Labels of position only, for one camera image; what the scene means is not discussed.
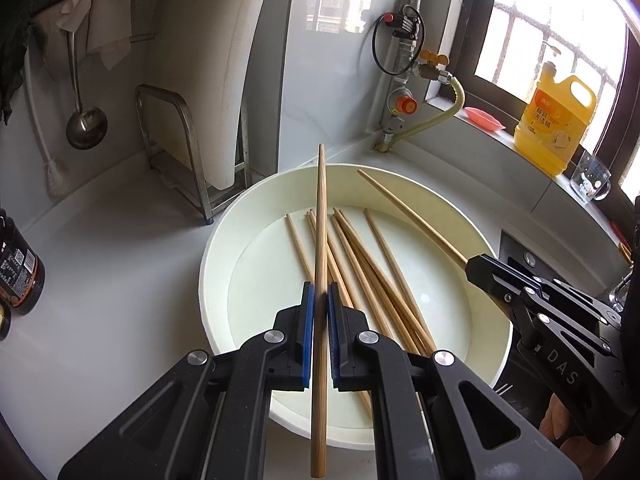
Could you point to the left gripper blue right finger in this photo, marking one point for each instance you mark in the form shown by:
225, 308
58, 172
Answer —
350, 364

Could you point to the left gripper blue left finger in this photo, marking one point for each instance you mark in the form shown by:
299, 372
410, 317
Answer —
292, 365

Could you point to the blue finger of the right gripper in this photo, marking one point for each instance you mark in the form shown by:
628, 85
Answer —
502, 282

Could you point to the wooden chopstick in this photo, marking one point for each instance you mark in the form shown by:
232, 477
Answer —
320, 352
444, 244
386, 307
300, 249
372, 300
335, 269
408, 325
400, 279
364, 397

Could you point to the person right hand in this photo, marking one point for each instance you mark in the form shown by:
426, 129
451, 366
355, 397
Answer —
588, 457

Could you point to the clear glass cup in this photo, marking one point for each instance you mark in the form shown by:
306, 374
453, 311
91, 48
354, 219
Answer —
590, 180

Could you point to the yellow oil jug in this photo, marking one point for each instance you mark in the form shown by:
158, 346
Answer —
554, 121

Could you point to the pink soap dish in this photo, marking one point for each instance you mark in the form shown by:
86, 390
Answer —
482, 119

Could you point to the metal cutting board rack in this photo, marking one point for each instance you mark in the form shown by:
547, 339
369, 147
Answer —
189, 180

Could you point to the large dark soy sauce jug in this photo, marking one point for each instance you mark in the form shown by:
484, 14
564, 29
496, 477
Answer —
22, 272

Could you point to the clear soy sauce bottle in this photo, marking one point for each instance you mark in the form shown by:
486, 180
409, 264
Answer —
5, 321

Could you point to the metal ladle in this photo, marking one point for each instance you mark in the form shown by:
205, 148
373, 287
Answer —
87, 127

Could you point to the white cutting board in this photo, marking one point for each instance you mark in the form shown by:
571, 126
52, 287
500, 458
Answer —
200, 51

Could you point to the white hanging cloth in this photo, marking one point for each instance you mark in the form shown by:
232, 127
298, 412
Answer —
109, 27

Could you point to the black hanging cloth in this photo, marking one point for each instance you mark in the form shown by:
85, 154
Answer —
14, 40

